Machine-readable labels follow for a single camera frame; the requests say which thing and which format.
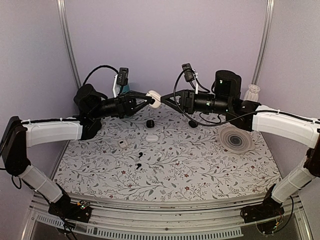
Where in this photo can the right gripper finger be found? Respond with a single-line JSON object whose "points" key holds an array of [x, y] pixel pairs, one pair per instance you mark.
{"points": [[177, 105], [175, 95]]}

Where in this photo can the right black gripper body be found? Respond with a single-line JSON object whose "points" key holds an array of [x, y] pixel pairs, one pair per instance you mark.
{"points": [[192, 106]]}

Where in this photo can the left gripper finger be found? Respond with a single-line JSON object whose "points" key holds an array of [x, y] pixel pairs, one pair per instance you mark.
{"points": [[137, 104], [136, 95]]}

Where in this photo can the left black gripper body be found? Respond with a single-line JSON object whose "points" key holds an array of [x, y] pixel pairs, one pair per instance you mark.
{"points": [[121, 109]]}

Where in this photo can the beige earbud charging case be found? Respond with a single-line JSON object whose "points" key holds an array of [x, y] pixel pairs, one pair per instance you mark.
{"points": [[156, 97]]}

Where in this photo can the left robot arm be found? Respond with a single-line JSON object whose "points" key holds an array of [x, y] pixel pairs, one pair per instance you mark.
{"points": [[93, 106]]}

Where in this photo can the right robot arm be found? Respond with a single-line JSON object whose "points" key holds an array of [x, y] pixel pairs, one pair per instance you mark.
{"points": [[224, 99]]}

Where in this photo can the black earbud case right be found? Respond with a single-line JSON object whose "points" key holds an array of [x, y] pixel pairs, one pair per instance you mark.
{"points": [[192, 124]]}

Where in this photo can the black round earbud case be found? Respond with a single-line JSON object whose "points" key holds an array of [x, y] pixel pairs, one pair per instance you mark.
{"points": [[150, 123]]}

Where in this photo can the white oval earbud case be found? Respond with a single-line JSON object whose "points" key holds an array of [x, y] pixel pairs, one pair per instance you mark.
{"points": [[152, 138]]}

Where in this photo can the small white earbud case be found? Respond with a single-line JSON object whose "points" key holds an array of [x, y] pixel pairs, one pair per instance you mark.
{"points": [[122, 143]]}

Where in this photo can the teal cylindrical cup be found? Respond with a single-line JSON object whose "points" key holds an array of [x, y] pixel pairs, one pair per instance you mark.
{"points": [[125, 89]]}

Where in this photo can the floral patterned table mat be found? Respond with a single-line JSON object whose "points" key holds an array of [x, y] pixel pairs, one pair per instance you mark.
{"points": [[185, 164]]}

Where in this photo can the grey spiral ceramic plate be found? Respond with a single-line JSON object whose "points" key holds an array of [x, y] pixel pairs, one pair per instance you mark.
{"points": [[235, 140]]}

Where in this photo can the white pleated vase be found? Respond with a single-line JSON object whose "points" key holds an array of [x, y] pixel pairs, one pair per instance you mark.
{"points": [[252, 93]]}

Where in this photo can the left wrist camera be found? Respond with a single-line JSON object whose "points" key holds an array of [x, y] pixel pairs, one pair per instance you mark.
{"points": [[120, 80]]}

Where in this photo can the right aluminium frame post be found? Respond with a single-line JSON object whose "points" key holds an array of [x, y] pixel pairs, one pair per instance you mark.
{"points": [[268, 18]]}

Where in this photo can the aluminium frame post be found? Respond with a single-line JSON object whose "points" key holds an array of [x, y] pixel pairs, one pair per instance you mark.
{"points": [[268, 18], [62, 13]]}

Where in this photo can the left aluminium frame post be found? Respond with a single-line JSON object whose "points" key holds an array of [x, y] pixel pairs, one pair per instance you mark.
{"points": [[62, 13]]}

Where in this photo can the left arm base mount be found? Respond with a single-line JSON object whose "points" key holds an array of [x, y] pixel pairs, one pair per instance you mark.
{"points": [[71, 211]]}

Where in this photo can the front aluminium rail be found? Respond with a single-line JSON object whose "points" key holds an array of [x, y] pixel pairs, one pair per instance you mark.
{"points": [[218, 219]]}

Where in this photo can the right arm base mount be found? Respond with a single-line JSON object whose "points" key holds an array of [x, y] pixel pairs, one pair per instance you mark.
{"points": [[262, 211]]}

